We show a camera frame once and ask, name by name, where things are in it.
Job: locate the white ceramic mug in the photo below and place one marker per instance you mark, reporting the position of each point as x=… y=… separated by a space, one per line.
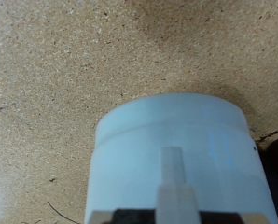
x=176 y=140

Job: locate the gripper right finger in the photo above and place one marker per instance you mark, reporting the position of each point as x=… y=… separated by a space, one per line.
x=226 y=218

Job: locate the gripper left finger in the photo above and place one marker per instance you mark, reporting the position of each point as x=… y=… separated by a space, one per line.
x=126 y=217

